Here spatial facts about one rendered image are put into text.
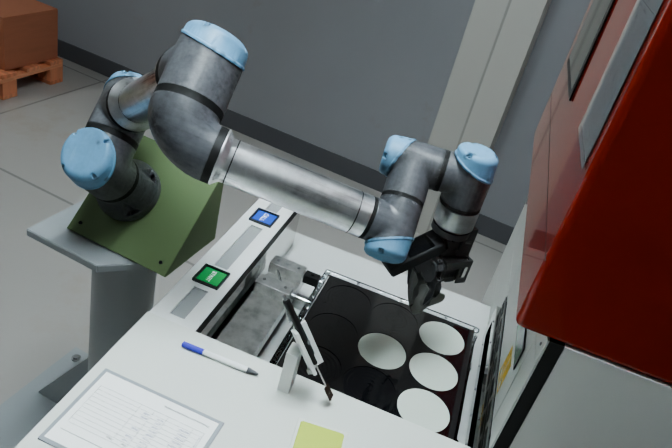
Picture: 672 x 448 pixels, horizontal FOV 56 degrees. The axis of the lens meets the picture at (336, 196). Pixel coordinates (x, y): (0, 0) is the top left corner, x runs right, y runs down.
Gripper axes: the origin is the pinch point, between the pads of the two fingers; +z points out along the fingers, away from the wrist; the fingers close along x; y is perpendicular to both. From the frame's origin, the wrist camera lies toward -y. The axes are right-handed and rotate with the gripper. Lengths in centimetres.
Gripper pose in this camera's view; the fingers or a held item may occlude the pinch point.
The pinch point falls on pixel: (411, 308)
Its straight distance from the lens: 125.8
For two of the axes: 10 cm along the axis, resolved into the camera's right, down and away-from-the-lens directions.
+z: -2.2, 8.4, 4.9
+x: -4.0, -5.4, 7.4
